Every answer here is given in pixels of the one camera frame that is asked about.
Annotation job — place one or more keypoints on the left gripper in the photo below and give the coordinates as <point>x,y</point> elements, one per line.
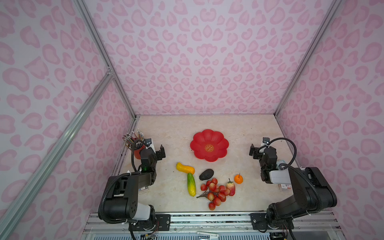
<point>157,154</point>

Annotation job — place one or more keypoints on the bundle of pencils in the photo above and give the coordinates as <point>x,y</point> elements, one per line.
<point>134,140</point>

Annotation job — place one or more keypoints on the yellow fake mango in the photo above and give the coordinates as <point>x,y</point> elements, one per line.
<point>185,169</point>

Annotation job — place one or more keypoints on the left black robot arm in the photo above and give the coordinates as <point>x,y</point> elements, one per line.
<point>119,203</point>

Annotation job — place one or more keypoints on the green fake cucumber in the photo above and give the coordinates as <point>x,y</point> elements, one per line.
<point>191,185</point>

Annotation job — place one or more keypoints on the red-yellow fake peach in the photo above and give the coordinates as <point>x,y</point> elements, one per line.
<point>231,188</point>

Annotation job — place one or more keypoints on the small fake orange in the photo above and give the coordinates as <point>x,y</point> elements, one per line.
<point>238,179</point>

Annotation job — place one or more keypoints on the red pencil cup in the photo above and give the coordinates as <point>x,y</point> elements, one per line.
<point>137,152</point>

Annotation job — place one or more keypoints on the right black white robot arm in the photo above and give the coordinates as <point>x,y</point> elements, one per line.
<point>311,191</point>

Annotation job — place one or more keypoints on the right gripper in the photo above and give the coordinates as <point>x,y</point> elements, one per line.
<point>257,151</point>

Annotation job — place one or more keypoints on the dark fake avocado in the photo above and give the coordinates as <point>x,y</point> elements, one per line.
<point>206,175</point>

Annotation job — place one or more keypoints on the red flower-shaped fruit bowl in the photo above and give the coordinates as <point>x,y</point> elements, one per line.
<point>209,145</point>

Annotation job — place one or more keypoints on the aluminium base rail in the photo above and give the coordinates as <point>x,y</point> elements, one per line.
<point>218,226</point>

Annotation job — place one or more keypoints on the small card pack right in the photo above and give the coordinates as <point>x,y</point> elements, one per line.
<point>285,187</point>

